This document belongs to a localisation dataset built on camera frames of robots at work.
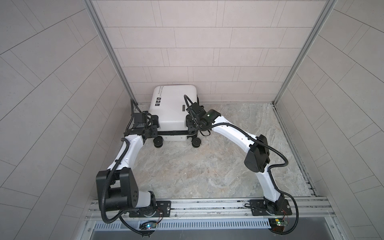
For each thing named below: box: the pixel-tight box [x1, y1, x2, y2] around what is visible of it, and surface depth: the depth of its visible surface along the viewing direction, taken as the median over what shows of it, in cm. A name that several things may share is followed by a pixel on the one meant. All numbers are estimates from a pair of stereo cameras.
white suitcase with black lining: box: [149, 85, 201, 149], surface depth 93 cm
